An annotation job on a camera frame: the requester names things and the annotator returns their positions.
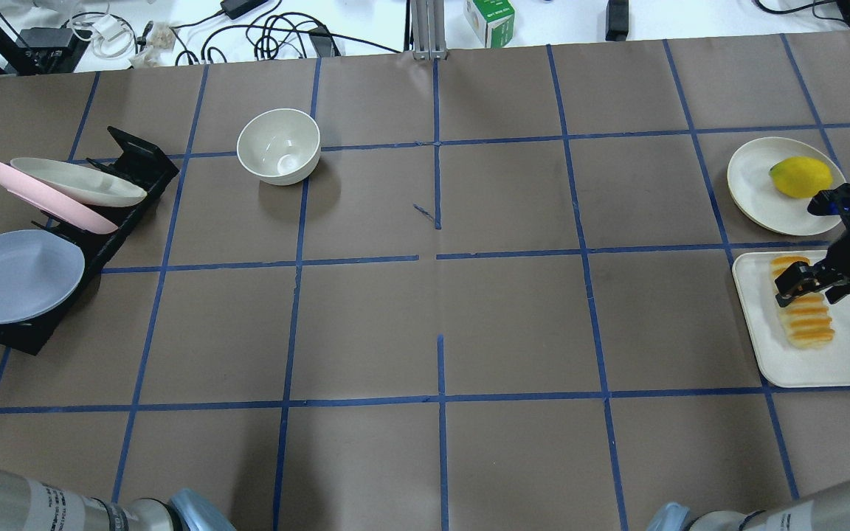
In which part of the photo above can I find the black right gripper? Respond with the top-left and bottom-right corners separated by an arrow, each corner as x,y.
775,229 -> 850,307

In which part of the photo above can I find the striped yellow bread loaf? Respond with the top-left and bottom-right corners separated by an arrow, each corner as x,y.
777,293 -> 835,350

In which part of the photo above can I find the light blue plate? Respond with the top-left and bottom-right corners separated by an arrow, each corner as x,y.
0,229 -> 86,324

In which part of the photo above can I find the pink plate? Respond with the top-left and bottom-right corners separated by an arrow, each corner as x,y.
0,162 -> 118,235

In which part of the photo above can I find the cream plate in rack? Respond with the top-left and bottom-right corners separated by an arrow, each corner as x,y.
10,157 -> 148,208

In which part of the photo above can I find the white rectangular tray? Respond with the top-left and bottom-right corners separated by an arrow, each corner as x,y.
732,251 -> 850,389

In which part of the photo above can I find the yellow lemon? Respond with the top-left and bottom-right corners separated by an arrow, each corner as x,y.
768,156 -> 834,199

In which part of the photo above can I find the black dish rack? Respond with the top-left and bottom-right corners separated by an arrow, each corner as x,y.
0,127 -> 178,354

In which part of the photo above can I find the black power adapter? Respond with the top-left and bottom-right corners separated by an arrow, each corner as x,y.
605,0 -> 630,41

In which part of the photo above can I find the cream ceramic bowl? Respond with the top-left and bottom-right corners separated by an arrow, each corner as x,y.
236,108 -> 321,186

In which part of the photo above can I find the green white carton box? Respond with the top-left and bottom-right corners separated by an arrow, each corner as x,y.
463,1 -> 516,49

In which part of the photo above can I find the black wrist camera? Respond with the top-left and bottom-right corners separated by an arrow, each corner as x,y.
806,184 -> 850,219

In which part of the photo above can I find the aluminium frame post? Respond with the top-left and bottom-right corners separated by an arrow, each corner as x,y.
406,1 -> 448,60

